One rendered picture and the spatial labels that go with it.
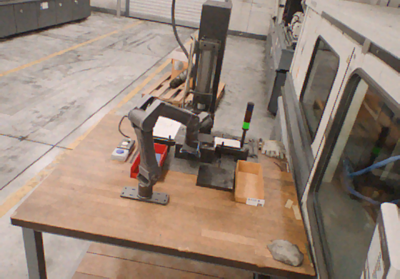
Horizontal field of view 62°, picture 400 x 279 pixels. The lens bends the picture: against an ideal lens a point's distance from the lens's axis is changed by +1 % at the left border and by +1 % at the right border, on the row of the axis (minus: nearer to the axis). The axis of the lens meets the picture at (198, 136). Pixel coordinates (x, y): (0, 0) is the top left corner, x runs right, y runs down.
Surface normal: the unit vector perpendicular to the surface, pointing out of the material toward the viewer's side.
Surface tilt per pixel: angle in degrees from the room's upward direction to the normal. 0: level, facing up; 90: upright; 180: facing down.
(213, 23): 90
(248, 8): 90
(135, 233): 0
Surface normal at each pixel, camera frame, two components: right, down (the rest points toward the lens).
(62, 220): 0.13, -0.88
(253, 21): -0.18, 0.43
